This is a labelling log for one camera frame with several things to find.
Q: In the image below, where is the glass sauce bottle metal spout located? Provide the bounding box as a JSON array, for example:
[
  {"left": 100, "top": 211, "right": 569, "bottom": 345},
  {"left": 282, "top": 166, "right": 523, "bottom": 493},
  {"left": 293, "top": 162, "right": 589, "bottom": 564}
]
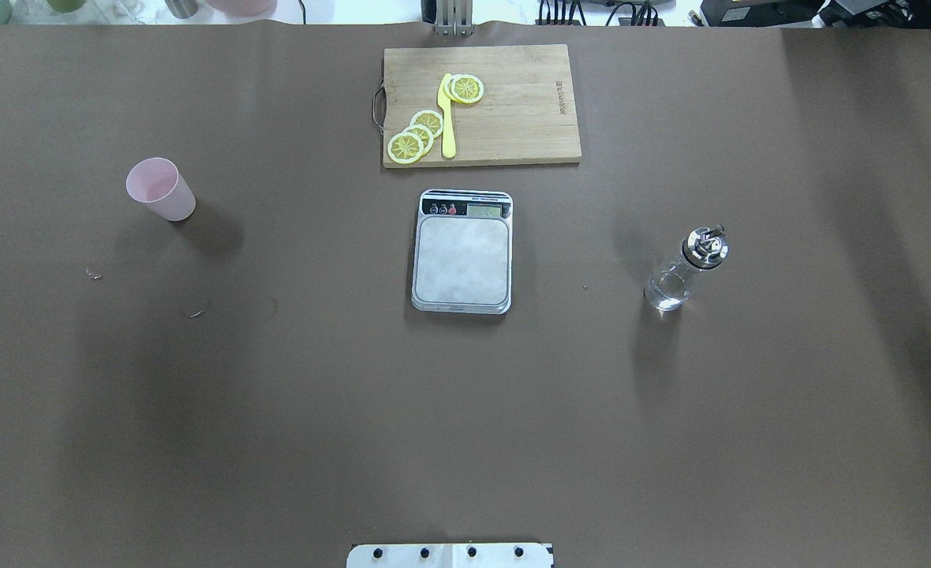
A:
[{"left": 643, "top": 224, "right": 730, "bottom": 312}]

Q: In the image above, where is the pink plastic cup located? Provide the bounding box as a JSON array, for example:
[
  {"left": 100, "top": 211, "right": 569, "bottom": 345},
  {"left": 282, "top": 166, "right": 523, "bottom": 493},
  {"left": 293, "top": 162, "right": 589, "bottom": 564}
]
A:
[{"left": 125, "top": 157, "right": 197, "bottom": 222}]

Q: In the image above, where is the silver kitchen scale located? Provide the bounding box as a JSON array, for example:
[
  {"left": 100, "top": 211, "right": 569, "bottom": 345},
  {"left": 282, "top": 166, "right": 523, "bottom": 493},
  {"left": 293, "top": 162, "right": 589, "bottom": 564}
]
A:
[{"left": 410, "top": 188, "right": 514, "bottom": 316}]

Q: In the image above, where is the middle lemon slice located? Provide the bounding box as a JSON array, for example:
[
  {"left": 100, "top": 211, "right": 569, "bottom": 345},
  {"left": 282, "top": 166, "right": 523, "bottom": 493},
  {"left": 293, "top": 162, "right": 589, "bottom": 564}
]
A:
[{"left": 403, "top": 125, "right": 434, "bottom": 157}]

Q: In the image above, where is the yellow plastic knife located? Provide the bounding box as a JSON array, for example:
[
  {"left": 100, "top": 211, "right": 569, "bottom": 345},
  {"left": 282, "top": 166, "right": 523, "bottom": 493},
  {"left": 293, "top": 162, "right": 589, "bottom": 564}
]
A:
[{"left": 436, "top": 73, "right": 458, "bottom": 159}]

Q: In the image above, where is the bamboo cutting board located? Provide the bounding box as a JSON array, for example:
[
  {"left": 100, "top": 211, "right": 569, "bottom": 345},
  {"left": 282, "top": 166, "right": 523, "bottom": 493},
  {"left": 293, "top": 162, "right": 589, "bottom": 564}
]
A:
[{"left": 383, "top": 44, "right": 582, "bottom": 168}]

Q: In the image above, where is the lemon slice by knife blade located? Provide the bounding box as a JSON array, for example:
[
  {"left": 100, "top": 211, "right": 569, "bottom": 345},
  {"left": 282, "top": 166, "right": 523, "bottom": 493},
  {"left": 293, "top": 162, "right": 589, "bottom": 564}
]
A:
[{"left": 444, "top": 74, "right": 486, "bottom": 104}]

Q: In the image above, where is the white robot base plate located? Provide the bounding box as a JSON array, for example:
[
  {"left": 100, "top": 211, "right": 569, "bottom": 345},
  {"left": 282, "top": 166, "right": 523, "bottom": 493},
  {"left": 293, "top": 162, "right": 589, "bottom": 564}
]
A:
[{"left": 346, "top": 542, "right": 556, "bottom": 567}]

